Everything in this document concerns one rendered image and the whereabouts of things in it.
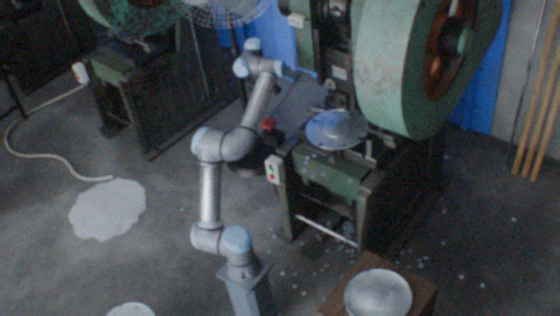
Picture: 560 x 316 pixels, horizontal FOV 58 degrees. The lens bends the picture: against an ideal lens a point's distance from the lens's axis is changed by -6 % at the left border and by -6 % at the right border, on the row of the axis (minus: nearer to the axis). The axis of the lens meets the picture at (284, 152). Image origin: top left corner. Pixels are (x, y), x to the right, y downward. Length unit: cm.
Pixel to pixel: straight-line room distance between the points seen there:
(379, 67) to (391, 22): 15
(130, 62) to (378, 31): 214
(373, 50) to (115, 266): 205
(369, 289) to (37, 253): 206
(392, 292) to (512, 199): 123
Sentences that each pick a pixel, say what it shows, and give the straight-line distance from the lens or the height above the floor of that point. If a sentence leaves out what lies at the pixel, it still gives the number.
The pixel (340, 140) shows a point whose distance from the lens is 242.
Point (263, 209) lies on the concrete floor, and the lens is 323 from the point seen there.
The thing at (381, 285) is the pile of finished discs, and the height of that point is 37.
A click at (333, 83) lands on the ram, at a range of 239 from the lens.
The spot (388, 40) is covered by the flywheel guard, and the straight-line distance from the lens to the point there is 173.
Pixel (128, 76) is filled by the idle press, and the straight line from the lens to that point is 349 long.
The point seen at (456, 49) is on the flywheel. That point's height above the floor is 132.
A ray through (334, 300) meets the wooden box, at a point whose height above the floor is 35.
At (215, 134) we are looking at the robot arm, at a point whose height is 105.
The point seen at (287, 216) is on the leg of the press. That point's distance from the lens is 289.
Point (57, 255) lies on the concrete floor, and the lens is 343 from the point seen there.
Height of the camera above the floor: 233
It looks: 41 degrees down
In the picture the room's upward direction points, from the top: 8 degrees counter-clockwise
